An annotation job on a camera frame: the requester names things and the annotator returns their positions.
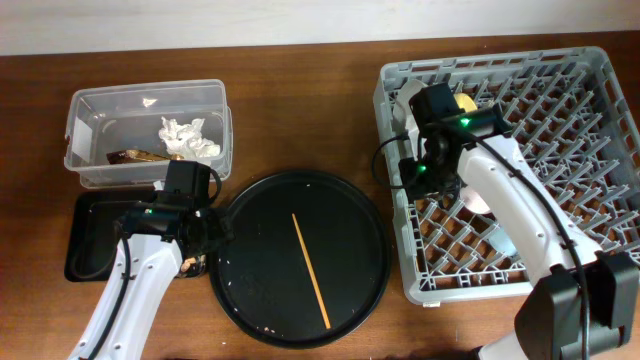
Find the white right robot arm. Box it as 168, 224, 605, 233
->
393, 80, 639, 360

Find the black rectangular tray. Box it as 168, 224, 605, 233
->
64, 189, 154, 282

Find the round black tray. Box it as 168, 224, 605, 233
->
209, 170, 391, 349

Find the grey plate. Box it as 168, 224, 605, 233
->
392, 79, 426, 133

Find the clear plastic waste bin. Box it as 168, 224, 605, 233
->
64, 79, 234, 189

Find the yellow bowl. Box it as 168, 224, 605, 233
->
454, 93, 478, 113

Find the blue cup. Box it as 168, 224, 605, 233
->
488, 226, 518, 257

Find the pink cup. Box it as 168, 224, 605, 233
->
459, 186, 491, 215

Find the wooden chopstick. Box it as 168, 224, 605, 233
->
291, 213, 332, 330

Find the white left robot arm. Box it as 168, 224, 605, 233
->
70, 202, 233, 359

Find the crumpled white tissue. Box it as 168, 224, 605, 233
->
158, 117, 221, 160

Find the food scraps pile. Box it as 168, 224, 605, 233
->
178, 255, 206, 278

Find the brown snack wrapper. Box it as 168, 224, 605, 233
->
106, 149, 170, 165

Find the grey dishwasher rack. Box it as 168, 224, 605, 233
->
373, 47, 639, 307

